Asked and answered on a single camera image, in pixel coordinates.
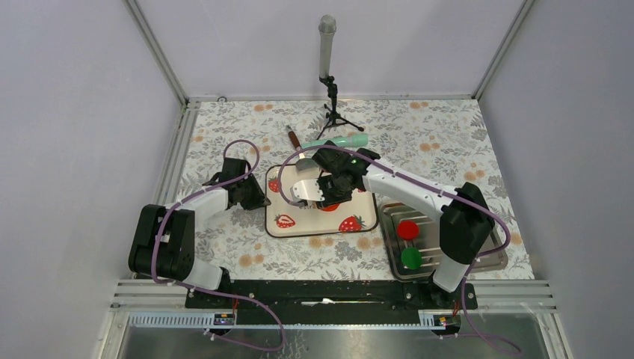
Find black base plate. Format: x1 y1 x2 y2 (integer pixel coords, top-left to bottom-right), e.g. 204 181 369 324
185 280 478 325

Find silver microphone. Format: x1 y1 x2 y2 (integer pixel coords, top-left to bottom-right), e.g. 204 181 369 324
318 14 336 79

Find green dough disc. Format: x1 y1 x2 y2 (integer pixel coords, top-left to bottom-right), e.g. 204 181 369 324
400 247 422 270

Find floral pattern table mat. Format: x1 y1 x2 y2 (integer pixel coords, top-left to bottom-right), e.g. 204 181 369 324
176 99 534 280

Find wooden handled metal scraper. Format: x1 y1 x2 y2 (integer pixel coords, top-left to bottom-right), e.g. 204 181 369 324
286 125 318 174

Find mint green rolling pin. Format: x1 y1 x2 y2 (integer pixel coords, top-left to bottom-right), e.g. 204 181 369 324
301 133 369 148

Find red dough disc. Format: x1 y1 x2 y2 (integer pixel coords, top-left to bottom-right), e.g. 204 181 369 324
397 221 419 241

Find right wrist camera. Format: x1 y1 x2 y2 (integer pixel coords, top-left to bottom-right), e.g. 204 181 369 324
291 179 325 205

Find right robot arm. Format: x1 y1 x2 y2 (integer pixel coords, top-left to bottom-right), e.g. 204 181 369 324
313 142 496 308

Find orange dough piece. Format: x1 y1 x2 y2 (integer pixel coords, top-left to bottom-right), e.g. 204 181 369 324
321 203 339 212

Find stainless steel tray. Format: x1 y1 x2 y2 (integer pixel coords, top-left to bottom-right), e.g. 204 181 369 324
378 202 509 283

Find strawberry print white tray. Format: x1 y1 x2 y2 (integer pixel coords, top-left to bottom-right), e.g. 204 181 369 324
265 165 378 238

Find black tripod mic stand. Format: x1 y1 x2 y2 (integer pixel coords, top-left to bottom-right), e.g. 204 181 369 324
316 76 365 140

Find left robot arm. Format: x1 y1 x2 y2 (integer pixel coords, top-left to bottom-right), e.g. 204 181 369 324
128 158 270 307

